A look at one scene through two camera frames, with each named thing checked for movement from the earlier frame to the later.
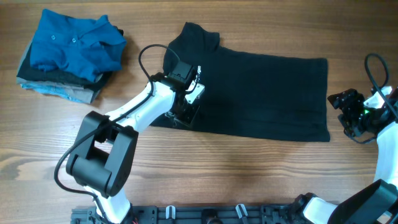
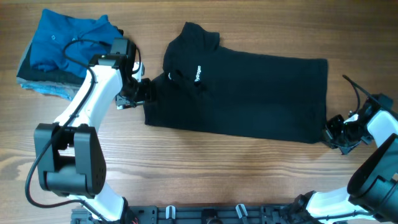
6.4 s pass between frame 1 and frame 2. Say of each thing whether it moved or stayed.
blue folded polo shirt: stayed
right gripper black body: moved
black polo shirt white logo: stayed
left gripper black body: moved
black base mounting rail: stayed
